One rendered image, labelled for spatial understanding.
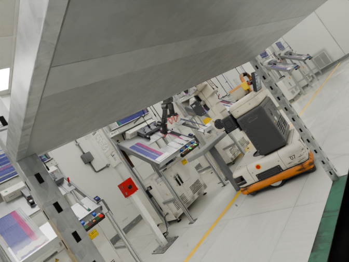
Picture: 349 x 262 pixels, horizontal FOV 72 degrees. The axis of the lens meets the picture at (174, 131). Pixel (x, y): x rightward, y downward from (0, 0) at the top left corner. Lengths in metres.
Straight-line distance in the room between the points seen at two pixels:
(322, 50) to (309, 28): 0.83
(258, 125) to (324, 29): 7.83
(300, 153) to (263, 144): 0.29
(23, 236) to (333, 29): 9.44
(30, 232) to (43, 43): 2.13
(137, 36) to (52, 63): 0.08
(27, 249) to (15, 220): 0.34
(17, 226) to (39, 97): 2.14
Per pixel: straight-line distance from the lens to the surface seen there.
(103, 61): 0.25
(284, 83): 7.01
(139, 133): 3.17
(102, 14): 0.19
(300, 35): 9.90
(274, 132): 2.13
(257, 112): 2.10
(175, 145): 2.95
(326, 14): 9.74
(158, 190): 2.92
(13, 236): 2.32
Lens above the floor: 0.82
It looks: 2 degrees up
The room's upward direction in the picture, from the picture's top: 34 degrees counter-clockwise
